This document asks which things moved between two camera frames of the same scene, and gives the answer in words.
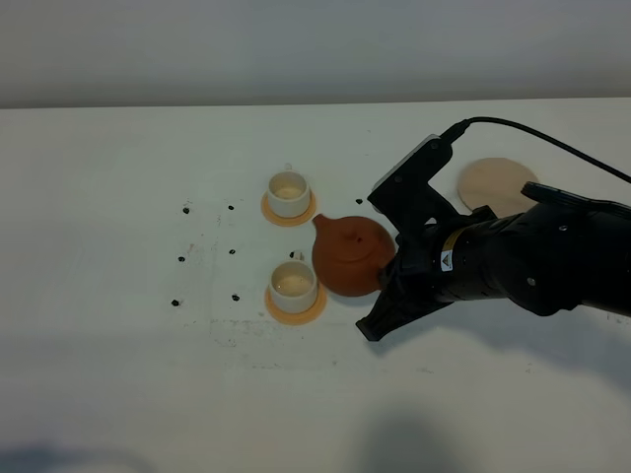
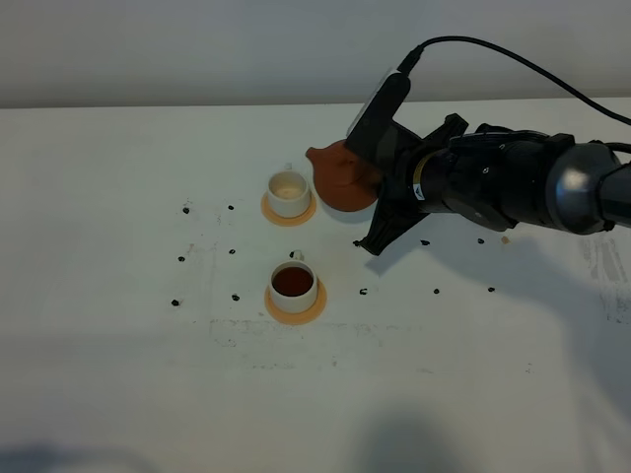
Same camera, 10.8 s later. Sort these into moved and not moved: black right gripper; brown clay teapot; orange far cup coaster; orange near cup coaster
Moved: brown clay teapot; black right gripper
Not moved: orange near cup coaster; orange far cup coaster
